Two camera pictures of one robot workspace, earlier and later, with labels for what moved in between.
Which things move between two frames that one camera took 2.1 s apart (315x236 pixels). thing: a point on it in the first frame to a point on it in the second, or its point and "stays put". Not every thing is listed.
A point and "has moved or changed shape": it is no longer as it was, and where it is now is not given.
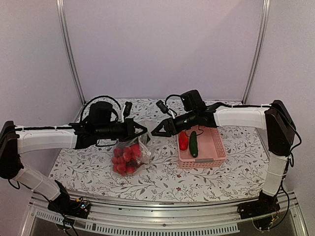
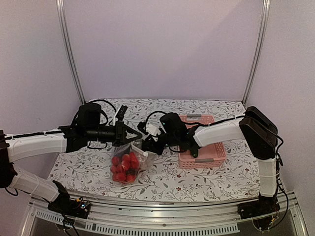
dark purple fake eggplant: (136, 164) to (131, 172)
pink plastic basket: (211, 147) stays put
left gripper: (130, 124) to (120, 134)
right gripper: (172, 127) to (153, 147)
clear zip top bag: (130, 155) has moved or changed shape
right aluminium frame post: (266, 11) stays put
